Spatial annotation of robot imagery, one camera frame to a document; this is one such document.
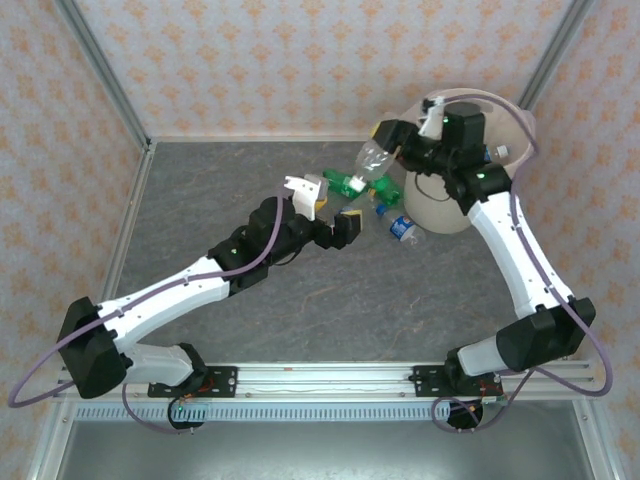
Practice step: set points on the green soda bottle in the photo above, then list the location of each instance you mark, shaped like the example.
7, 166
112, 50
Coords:
337, 181

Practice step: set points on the grey metal panel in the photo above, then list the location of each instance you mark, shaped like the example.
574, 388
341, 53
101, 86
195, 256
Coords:
320, 450

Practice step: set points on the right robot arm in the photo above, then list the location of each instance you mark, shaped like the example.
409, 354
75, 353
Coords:
510, 250

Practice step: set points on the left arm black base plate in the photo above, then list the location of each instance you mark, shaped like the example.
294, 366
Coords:
225, 382

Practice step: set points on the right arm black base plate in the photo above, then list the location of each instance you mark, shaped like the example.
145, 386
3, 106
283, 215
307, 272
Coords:
425, 382

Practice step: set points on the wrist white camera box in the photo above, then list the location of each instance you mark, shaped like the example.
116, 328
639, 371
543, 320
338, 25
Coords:
305, 192
432, 125

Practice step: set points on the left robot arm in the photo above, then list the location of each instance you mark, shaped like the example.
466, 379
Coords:
165, 295

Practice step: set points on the clear bottle white cap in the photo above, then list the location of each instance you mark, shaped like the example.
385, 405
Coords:
370, 165

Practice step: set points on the Pepsi bottle blue cap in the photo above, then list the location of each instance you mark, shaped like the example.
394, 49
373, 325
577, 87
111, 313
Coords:
400, 227

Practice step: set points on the cream plastic bin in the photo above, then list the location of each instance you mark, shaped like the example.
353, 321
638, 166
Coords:
430, 215

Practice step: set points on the aluminium frame post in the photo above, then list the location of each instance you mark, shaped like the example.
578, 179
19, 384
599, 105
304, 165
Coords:
597, 450
556, 50
46, 450
102, 70

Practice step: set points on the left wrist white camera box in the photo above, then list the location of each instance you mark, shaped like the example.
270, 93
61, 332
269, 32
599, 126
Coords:
305, 192

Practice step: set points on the green bottle yellow cap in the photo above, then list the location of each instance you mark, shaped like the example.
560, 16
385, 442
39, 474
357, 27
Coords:
387, 192

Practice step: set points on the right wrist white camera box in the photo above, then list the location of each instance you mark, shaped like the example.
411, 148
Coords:
432, 125

